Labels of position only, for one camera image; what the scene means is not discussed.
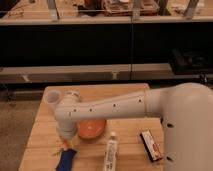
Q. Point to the long wooden shelf bench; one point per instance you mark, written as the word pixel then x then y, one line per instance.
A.
pixel 81 73

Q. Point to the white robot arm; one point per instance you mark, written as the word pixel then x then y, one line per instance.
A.
pixel 187 114

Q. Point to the black box on shelf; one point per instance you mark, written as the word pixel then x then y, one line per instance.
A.
pixel 191 62

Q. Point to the black snack box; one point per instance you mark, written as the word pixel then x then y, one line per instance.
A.
pixel 150 145

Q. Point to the orange bowl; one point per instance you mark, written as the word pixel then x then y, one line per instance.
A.
pixel 90 129

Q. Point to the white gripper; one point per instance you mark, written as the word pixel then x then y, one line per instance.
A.
pixel 67 131

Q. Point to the white plastic cup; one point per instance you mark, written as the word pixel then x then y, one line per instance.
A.
pixel 52 98

